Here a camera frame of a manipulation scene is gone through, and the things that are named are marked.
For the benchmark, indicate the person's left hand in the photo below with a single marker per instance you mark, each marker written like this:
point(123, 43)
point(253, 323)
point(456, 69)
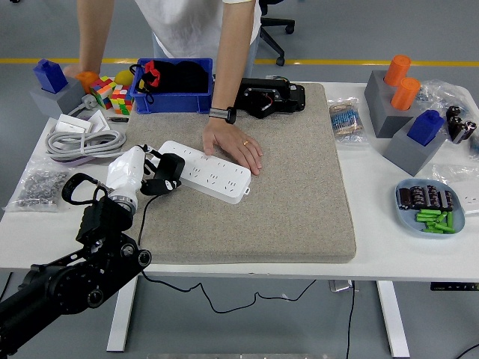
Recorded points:
point(234, 144)

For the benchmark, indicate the person's right hand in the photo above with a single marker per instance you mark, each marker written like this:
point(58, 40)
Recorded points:
point(71, 70)

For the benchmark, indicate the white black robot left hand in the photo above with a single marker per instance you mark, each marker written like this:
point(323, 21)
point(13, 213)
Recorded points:
point(123, 172)

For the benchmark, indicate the white power strip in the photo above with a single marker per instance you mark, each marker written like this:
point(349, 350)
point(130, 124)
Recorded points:
point(217, 175)

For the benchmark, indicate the black plug adapter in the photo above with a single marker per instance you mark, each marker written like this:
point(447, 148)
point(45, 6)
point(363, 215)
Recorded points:
point(172, 166)

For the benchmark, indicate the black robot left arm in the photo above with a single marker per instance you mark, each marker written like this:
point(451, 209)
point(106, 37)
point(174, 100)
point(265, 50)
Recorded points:
point(71, 284)

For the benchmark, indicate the person's right forearm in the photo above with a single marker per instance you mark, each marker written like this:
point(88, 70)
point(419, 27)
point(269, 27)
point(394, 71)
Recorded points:
point(93, 33)

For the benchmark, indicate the person's left forearm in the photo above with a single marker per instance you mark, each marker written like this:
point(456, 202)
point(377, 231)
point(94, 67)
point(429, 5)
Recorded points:
point(234, 56)

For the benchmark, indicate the blue house-shaped block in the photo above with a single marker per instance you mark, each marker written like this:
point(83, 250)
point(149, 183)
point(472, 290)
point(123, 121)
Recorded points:
point(50, 76)
point(424, 129)

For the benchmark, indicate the black wristwatch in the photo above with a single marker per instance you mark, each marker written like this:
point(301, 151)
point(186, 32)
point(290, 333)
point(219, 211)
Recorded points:
point(224, 114)

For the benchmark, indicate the multicolour puzzle cube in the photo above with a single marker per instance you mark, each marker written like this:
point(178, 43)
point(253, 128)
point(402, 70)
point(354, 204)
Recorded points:
point(123, 99)
point(102, 91)

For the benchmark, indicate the lavender plate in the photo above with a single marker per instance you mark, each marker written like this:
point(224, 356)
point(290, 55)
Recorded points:
point(75, 161)

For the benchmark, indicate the small black stick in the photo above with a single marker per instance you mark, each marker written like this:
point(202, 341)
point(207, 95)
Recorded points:
point(118, 119)

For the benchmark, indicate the yellow ball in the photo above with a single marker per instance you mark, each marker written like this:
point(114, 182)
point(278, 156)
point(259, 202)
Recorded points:
point(123, 78)

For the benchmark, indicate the black electronic device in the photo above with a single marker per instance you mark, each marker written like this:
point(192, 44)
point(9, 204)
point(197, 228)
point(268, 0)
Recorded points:
point(277, 97)

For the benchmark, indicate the blue plastic bin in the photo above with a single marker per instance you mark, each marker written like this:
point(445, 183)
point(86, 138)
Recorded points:
point(168, 104)

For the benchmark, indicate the black pouch red trim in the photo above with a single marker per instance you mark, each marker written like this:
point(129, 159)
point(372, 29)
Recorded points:
point(149, 76)

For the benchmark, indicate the black cloth pouch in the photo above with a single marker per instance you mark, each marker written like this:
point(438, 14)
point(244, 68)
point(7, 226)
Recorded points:
point(187, 78)

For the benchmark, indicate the grey-brown mat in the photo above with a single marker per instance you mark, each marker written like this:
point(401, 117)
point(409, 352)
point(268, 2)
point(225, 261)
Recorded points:
point(262, 224)

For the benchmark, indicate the bag of metal screws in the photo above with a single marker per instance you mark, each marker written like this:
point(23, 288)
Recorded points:
point(33, 183)

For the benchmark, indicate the bag of resistors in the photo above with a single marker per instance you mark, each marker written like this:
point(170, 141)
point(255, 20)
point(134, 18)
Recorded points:
point(346, 121)

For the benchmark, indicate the person's torso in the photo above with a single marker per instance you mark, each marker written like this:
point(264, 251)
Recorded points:
point(194, 26)

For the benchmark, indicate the black office chair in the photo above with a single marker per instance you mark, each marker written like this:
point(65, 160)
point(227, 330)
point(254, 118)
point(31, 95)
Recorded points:
point(277, 23)

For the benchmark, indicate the grey two-hole holder block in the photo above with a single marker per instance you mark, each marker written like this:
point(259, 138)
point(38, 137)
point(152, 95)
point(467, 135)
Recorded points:
point(378, 108)

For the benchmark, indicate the white table leg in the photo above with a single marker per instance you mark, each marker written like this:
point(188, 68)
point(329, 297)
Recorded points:
point(121, 325)
point(393, 321)

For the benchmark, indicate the dark brown capacitor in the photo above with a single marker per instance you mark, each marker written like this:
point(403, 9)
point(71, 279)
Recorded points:
point(418, 196)
point(446, 200)
point(404, 197)
point(432, 195)

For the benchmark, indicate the orange cylinder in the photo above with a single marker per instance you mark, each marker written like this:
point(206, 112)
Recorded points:
point(397, 71)
point(406, 93)

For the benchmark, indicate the light blue plate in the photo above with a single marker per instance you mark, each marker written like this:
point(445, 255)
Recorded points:
point(408, 224)

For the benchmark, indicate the green battery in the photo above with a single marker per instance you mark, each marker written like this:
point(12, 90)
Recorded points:
point(442, 217)
point(429, 212)
point(426, 217)
point(445, 228)
point(450, 220)
point(432, 230)
point(431, 224)

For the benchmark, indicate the large clear plastic bag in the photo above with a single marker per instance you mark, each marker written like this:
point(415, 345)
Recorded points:
point(445, 91)

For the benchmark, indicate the loose black capacitor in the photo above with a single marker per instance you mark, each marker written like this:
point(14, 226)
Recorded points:
point(467, 131)
point(456, 127)
point(453, 112)

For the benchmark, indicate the small clear plastic bag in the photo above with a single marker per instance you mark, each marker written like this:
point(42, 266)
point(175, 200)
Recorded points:
point(464, 179)

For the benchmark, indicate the black table control panel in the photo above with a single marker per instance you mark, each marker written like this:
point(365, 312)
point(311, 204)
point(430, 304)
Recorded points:
point(453, 286)

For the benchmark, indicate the white switch box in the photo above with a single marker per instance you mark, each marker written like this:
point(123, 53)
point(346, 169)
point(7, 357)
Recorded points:
point(73, 125)

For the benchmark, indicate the metal table bracket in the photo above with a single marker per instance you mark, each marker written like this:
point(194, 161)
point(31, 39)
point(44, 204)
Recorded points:
point(338, 286)

